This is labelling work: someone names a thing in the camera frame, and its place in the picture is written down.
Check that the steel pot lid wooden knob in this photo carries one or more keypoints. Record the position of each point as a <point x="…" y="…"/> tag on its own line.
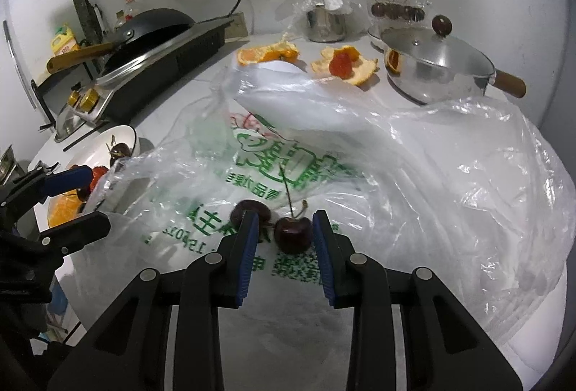
<point x="427" y="45"/>

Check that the red strawberry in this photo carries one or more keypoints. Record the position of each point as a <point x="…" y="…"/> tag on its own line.
<point x="96" y="174"/>
<point x="339" y="64"/>

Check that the red cap bottle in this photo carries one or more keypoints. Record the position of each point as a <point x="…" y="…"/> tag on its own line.
<point x="130" y="6"/>

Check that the black metal rack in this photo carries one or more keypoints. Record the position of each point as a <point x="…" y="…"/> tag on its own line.
<point x="38" y="91"/>

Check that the white plate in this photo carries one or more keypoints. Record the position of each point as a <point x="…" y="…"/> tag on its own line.
<point x="90" y="148"/>

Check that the stainless steel cup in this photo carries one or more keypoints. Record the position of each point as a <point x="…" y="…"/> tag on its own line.
<point x="326" y="24"/>

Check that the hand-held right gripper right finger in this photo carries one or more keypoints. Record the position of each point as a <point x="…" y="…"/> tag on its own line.
<point x="321" y="256"/>

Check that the peeled orange segment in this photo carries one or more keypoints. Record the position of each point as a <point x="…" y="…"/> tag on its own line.
<point x="60" y="208"/>

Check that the black chopstick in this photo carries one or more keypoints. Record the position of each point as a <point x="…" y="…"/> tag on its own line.
<point x="85" y="137"/>

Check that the dark cap bottle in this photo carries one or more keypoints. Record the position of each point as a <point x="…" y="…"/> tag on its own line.
<point x="119" y="19"/>

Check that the cherries in clear container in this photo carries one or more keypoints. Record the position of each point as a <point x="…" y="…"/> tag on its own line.
<point x="396" y="8"/>

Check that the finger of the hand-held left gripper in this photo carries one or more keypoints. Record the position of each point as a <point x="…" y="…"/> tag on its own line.
<point x="67" y="179"/>
<point x="76" y="233"/>

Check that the black steel stove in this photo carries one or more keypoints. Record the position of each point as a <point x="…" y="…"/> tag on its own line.
<point x="148" y="71"/>

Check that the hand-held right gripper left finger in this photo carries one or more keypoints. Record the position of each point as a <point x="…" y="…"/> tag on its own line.
<point x="245" y="256"/>

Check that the dark red cherry long stem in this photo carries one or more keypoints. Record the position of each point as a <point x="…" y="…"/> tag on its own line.
<point x="293" y="234"/>

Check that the clear printed plastic bag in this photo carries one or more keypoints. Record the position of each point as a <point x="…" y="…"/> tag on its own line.
<point x="427" y="157"/>

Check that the orange peel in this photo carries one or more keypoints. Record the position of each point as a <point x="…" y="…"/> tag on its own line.
<point x="267" y="53"/>
<point x="360" y="71"/>

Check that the yellow oil bottle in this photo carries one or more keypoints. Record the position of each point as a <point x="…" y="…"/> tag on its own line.
<point x="63" y="42"/>

